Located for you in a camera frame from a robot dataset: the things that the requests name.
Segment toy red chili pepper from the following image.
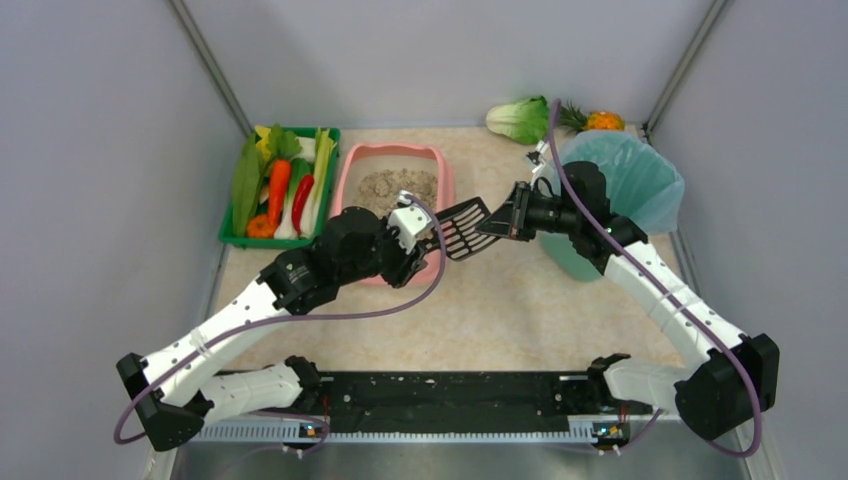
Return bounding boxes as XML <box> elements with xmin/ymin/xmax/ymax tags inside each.
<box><xmin>292</xmin><ymin>174</ymin><xmax>315</xmax><ymax>237</ymax></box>

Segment toy yellow corn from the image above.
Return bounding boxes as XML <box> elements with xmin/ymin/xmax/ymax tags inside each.
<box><xmin>254</xmin><ymin>125</ymin><xmax>271</xmax><ymax>161</ymax></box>

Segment toy orange tomato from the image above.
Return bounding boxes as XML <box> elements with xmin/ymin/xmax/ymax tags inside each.
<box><xmin>246</xmin><ymin>213</ymin><xmax>277</xmax><ymax>239</ymax></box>

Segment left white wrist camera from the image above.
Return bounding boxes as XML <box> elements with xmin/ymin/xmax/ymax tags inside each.
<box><xmin>387</xmin><ymin>190</ymin><xmax>434</xmax><ymax>254</ymax></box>

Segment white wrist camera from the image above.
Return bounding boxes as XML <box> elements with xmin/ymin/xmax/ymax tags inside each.
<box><xmin>387</xmin><ymin>190</ymin><xmax>434</xmax><ymax>254</ymax></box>
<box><xmin>525</xmin><ymin>140</ymin><xmax>562</xmax><ymax>196</ymax></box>

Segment green trash bin with bag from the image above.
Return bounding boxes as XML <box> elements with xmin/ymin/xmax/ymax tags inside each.
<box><xmin>536</xmin><ymin>130</ymin><xmax>685</xmax><ymax>282</ymax></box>

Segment toy pineapple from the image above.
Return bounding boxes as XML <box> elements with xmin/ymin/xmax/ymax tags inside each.
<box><xmin>559</xmin><ymin>102</ymin><xmax>625</xmax><ymax>133</ymax></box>

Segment toy carrot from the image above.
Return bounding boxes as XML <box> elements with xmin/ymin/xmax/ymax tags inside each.
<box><xmin>267</xmin><ymin>159</ymin><xmax>292</xmax><ymax>227</ymax></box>

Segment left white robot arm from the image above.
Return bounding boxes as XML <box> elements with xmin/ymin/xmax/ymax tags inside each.
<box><xmin>113</xmin><ymin>202</ymin><xmax>446</xmax><ymax>452</ymax></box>

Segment toy green leaf vegetable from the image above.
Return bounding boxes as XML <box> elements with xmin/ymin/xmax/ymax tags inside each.
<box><xmin>231</xmin><ymin>136</ymin><xmax>265</xmax><ymax>237</ymax></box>

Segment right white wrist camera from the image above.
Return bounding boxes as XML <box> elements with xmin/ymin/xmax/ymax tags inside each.
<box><xmin>525</xmin><ymin>140</ymin><xmax>562</xmax><ymax>196</ymax></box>

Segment green vegetable basket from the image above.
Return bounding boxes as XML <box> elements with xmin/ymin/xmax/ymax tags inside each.
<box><xmin>218</xmin><ymin>124</ymin><xmax>341</xmax><ymax>249</ymax></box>

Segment pink litter box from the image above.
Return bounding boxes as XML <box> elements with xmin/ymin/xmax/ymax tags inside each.
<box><xmin>314</xmin><ymin>144</ymin><xmax>455</xmax><ymax>288</ymax></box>

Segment toy celery stalk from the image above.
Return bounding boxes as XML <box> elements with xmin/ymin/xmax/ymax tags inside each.
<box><xmin>300</xmin><ymin>129</ymin><xmax>336</xmax><ymax>239</ymax></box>

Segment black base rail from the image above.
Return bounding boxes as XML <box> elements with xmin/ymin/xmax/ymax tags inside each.
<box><xmin>258</xmin><ymin>370</ymin><xmax>627</xmax><ymax>439</ymax></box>

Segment toy white scallion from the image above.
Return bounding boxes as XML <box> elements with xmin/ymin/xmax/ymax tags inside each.
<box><xmin>274</xmin><ymin>158</ymin><xmax>311</xmax><ymax>240</ymax></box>

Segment toy bok choy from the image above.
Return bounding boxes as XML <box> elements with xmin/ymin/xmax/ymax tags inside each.
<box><xmin>484</xmin><ymin>96</ymin><xmax>550</xmax><ymax>145</ymax></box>

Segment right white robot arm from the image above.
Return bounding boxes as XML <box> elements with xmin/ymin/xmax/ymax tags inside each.
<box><xmin>475</xmin><ymin>162</ymin><xmax>780</xmax><ymax>441</ymax></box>

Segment black litter scoop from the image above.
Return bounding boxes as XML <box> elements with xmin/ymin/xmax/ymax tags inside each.
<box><xmin>437</xmin><ymin>197</ymin><xmax>499</xmax><ymax>262</ymax></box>

